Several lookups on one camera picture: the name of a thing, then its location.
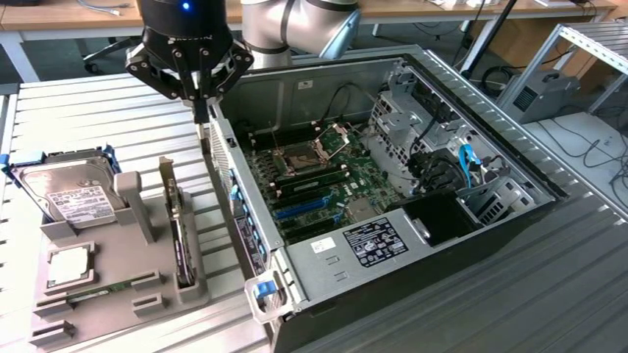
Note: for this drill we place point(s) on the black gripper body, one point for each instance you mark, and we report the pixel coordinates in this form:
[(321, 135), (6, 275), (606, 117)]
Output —
[(186, 22)]

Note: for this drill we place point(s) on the black graphics card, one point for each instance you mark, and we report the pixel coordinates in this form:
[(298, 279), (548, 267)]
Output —
[(182, 239)]

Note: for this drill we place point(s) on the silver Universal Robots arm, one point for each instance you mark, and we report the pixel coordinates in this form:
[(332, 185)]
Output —
[(274, 25)]

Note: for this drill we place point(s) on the black office chair base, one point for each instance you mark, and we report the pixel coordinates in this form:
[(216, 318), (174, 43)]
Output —
[(112, 48)]

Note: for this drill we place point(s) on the white label sticker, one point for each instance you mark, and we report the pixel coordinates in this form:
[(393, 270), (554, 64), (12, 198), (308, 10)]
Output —
[(305, 85)]

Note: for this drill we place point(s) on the hard disk drive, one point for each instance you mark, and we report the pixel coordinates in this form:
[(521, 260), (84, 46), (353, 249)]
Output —
[(109, 156)]

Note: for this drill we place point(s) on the wooden desk white legs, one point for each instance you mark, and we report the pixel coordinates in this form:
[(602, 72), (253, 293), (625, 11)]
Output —
[(534, 40), (64, 18)]

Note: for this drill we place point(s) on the CPU socket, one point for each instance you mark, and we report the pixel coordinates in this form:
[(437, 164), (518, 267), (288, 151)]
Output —
[(298, 160)]

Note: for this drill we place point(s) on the silver hard disk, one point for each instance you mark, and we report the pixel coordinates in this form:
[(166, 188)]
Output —
[(64, 184)]

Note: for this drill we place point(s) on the green RAM stick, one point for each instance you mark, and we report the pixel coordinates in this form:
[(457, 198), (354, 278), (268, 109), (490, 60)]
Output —
[(97, 292), (309, 185)]

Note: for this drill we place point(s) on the green motherboard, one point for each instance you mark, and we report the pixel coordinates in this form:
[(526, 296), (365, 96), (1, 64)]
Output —
[(362, 173)]

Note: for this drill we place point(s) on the silver drive cage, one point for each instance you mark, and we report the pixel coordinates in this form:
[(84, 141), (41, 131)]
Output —
[(409, 121)]

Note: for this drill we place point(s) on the blue expansion slot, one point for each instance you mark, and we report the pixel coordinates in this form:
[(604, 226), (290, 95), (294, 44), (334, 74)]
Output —
[(298, 210)]

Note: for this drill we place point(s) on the silver chipset heatsink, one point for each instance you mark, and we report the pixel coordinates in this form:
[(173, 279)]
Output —
[(360, 212)]

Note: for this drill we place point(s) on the grey parts rack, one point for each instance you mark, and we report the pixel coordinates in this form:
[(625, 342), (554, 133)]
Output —
[(122, 257)]

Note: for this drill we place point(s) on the silver CPU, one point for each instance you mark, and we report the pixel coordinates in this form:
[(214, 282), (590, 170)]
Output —
[(68, 266)]

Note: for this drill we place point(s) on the black tripod pole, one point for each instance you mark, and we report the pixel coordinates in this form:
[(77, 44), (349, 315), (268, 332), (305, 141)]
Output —
[(490, 33)]

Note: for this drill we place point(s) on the silver power supply unit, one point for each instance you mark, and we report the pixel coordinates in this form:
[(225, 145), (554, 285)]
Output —
[(318, 272)]

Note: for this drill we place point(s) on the blue case latch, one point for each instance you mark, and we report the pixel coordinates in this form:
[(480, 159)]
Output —
[(262, 288)]

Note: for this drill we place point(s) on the grey vented equipment box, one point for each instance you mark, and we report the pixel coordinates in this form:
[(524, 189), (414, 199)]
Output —
[(544, 95)]

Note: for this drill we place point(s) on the silver disk bay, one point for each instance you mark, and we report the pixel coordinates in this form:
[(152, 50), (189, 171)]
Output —
[(494, 209)]

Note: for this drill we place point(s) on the open black PC case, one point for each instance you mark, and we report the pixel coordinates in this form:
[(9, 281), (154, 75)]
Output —
[(441, 279)]

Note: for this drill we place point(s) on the aluminium slat frame table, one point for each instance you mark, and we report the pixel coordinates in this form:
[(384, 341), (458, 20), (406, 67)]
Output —
[(598, 40)]

